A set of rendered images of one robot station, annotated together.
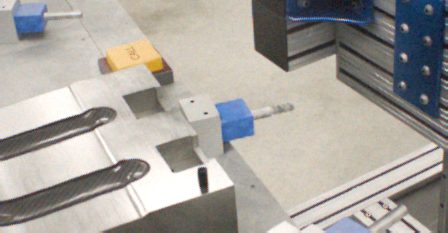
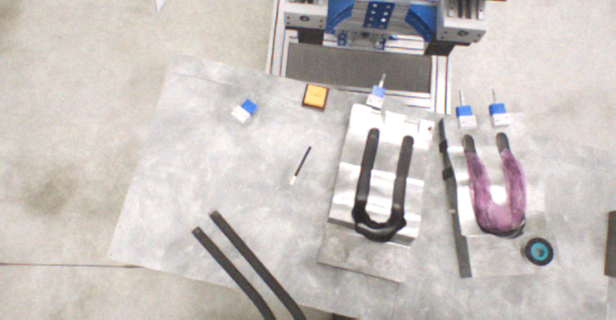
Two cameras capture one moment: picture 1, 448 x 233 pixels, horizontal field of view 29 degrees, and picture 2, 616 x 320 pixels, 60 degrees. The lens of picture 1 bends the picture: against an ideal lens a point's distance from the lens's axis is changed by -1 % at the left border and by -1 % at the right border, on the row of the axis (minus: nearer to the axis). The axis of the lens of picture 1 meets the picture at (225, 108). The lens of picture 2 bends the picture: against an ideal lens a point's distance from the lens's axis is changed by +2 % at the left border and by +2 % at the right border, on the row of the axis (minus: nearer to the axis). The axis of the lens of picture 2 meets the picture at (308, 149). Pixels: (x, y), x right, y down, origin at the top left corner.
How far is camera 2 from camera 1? 1.44 m
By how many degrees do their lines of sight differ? 51
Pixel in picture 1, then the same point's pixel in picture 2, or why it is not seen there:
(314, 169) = (212, 17)
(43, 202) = (401, 168)
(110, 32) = (273, 86)
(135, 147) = (399, 133)
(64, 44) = (269, 105)
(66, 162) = (389, 153)
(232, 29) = not seen: outside the picture
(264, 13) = (308, 33)
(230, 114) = (379, 93)
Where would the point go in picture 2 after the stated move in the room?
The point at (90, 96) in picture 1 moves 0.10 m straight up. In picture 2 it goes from (360, 128) to (365, 118)
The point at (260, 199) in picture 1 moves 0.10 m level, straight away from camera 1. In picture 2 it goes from (409, 110) to (384, 93)
